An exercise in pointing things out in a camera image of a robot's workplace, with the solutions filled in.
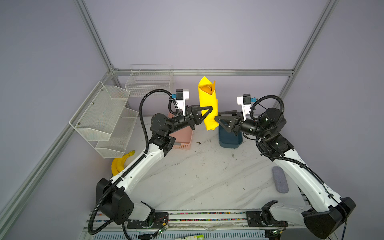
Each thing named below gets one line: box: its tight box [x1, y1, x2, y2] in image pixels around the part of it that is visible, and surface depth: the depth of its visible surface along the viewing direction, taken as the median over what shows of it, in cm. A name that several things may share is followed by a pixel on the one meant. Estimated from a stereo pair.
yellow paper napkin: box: [198, 76, 219, 131], surface depth 54 cm
